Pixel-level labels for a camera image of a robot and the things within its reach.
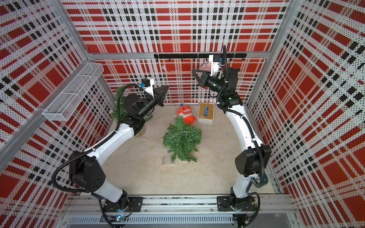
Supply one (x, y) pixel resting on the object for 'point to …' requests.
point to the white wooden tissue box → (206, 111)
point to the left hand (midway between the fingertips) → (170, 86)
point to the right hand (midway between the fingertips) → (193, 70)
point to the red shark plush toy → (186, 112)
